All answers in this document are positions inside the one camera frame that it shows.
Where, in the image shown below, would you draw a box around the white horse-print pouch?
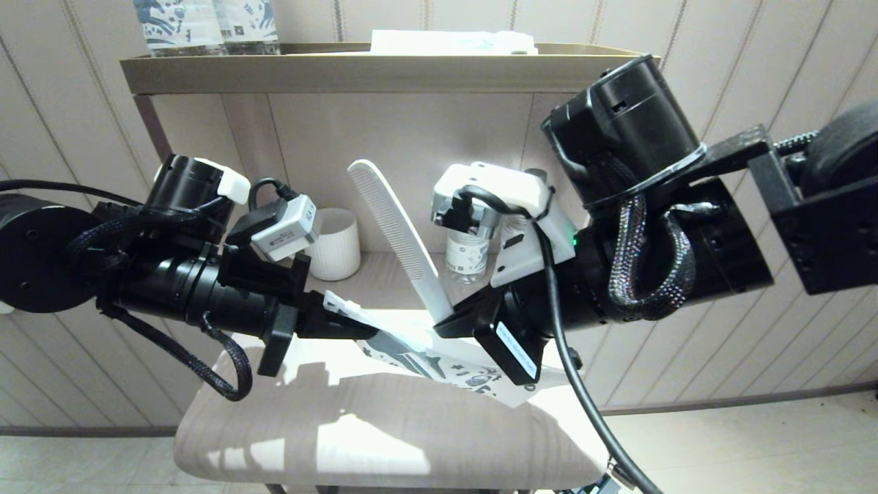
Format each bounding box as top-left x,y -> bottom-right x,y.
322,292 -> 568,410

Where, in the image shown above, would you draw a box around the white plastic comb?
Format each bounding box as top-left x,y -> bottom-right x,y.
348,159 -> 455,325

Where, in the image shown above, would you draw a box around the white ribbed ceramic mug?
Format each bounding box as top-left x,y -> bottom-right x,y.
302,208 -> 362,282

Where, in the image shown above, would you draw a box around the beige wooden shelf table unit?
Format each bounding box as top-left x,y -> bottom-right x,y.
120,43 -> 661,494

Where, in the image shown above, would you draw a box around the white packet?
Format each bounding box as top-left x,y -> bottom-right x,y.
369,30 -> 538,56

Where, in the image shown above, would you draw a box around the blue print label water bottle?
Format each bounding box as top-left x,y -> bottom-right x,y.
213,0 -> 281,56

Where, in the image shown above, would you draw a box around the patterned pouches on shelf top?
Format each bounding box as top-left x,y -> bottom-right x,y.
134,0 -> 227,58

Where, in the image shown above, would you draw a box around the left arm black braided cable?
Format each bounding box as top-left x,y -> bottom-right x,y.
65,206 -> 254,402

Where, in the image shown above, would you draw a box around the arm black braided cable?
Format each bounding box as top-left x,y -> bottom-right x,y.
607,154 -> 698,321
65,206 -> 254,402

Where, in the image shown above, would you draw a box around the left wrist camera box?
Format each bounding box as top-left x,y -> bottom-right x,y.
226,177 -> 322,263

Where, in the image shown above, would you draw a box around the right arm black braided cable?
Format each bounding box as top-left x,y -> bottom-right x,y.
607,154 -> 698,321

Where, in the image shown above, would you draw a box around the blue electronic module with cables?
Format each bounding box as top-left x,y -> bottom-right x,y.
559,467 -> 621,494

